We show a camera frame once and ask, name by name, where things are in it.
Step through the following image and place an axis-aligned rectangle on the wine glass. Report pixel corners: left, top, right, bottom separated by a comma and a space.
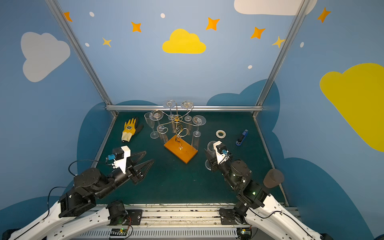
163, 100, 177, 121
180, 100, 194, 122
205, 141, 216, 171
150, 110, 168, 144
144, 112, 159, 139
192, 115, 207, 150

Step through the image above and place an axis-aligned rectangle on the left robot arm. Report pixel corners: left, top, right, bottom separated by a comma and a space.
3, 152, 154, 240

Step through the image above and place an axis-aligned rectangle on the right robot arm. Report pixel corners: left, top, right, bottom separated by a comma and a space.
208, 156, 332, 240

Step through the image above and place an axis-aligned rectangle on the yellow black work glove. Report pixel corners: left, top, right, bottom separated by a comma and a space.
121, 117, 144, 142

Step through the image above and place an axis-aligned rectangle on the white tape roll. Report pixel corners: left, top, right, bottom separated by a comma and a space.
216, 130, 227, 139

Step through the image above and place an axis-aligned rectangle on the brown cup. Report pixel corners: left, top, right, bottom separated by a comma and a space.
263, 169, 285, 189

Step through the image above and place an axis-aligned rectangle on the left circuit board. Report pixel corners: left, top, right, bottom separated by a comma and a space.
109, 228, 129, 240

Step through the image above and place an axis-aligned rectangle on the circuit board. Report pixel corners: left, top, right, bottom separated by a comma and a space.
237, 228, 253, 240
109, 228, 129, 240

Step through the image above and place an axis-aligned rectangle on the right circuit board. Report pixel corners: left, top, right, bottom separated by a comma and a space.
237, 228, 253, 240

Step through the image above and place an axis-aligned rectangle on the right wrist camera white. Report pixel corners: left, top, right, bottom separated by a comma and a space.
214, 141, 232, 165

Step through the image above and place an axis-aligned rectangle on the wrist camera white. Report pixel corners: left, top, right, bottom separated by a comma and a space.
214, 141, 232, 165
106, 146, 131, 174

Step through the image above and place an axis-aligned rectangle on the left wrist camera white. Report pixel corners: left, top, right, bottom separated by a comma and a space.
106, 146, 131, 174

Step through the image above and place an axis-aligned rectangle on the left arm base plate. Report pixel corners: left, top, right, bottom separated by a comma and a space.
108, 209, 143, 226

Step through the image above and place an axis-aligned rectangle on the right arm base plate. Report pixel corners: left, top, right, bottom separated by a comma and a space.
219, 208, 247, 225

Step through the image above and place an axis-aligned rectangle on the gold wire glass rack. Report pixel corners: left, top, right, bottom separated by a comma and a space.
160, 102, 198, 164

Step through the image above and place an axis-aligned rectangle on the aluminium frame back bar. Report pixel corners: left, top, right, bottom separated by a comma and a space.
106, 105, 263, 112

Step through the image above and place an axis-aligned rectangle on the aluminium rail base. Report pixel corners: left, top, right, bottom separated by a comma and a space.
50, 203, 310, 240

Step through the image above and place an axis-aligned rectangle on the aluminium frame left post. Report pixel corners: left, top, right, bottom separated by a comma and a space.
45, 0, 113, 106

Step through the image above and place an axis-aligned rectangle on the aluminium frame post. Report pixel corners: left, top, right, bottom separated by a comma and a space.
45, 0, 113, 106
253, 0, 311, 120

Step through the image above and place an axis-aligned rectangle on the aluminium frame right post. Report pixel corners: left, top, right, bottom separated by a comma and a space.
253, 0, 311, 120

